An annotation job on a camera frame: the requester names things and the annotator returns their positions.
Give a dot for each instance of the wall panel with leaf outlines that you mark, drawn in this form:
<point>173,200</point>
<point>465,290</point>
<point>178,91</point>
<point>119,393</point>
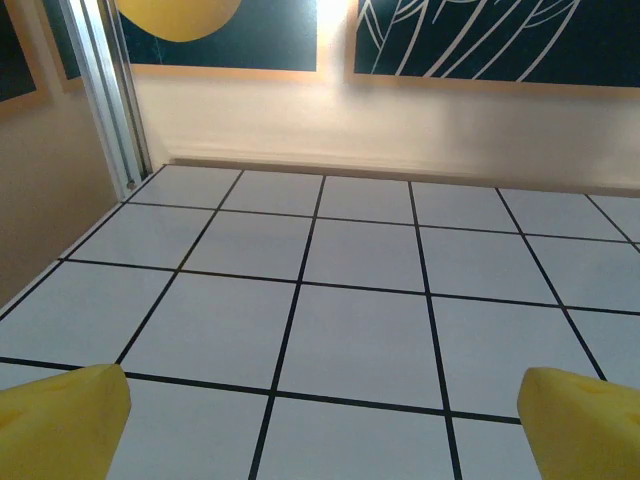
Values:
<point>500,35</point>

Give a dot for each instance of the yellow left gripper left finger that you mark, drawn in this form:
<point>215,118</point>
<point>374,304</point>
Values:
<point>55,430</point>

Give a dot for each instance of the aluminium frame post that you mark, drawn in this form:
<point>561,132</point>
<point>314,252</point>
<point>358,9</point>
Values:
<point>112,100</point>

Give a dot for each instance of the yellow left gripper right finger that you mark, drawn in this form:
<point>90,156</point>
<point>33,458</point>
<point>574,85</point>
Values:
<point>585,430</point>

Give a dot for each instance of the wall panel with yellow oval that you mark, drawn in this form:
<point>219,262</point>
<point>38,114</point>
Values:
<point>225,40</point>

